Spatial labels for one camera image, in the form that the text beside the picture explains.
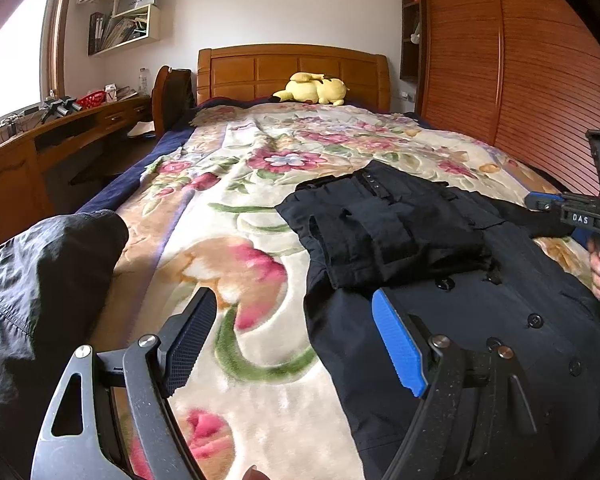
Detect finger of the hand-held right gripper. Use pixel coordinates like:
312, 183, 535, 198
525, 191, 567, 214

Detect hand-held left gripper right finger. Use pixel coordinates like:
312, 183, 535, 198
371, 287, 541, 480

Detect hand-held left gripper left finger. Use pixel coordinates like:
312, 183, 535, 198
30, 287, 218, 480

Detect black buttoned coat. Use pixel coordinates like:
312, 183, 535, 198
302, 195, 600, 480

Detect black folded pants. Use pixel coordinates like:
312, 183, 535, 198
275, 160, 506, 292

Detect wooden wardrobe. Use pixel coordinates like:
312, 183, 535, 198
415, 0, 600, 196

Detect black glossy jacket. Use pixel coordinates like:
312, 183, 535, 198
0, 209, 131, 480

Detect floral blanket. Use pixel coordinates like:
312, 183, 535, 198
87, 100, 596, 480

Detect wooden side shelf unit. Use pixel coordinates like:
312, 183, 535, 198
399, 0, 426, 82

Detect wooden chair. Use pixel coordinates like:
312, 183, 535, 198
151, 65, 197, 141

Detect black bag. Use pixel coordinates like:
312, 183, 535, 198
166, 68, 197, 128

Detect wooden desk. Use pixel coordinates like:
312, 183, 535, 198
0, 92, 156, 256

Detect yellow plush toy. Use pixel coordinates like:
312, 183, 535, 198
272, 72, 351, 107

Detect black tool on desk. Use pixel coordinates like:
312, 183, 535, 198
42, 95, 82, 124

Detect wooden bed headboard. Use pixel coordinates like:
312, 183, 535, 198
196, 44, 392, 111

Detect row of books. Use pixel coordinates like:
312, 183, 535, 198
102, 15, 148, 51

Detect black binders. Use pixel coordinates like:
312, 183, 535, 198
88, 11, 106, 55

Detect window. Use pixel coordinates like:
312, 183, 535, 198
0, 0, 56, 128

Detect white wall shelf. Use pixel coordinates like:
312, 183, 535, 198
77, 0, 167, 58

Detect wooden window frame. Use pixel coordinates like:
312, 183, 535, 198
39, 0, 81, 106

